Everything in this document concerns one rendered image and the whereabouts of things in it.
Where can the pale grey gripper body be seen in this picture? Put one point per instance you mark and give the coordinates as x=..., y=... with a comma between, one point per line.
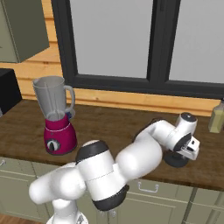
x=189, y=153

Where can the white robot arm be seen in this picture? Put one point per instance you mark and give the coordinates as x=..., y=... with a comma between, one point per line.
x=99, y=172

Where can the black round blender lid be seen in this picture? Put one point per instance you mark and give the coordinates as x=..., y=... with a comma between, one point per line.
x=174, y=161

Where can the magenta blender with clear jug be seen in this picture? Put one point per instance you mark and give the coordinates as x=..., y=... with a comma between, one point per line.
x=59, y=137

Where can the yellowish glass bottle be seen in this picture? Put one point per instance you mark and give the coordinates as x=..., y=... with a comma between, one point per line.
x=217, y=118

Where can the olive drawer front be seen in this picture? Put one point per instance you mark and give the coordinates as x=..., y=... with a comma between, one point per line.
x=17, y=167
x=46, y=170
x=163, y=194
x=208, y=198

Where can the olive cupboard door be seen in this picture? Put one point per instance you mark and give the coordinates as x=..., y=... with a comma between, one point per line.
x=154, y=213
x=17, y=198
x=204, y=215

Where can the dark framed window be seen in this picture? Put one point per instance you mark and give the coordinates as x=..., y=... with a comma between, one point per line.
x=159, y=43

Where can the black appliance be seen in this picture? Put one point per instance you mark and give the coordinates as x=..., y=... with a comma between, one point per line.
x=8, y=90

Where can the olive wall cupboard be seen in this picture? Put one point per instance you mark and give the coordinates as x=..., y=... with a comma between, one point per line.
x=23, y=29

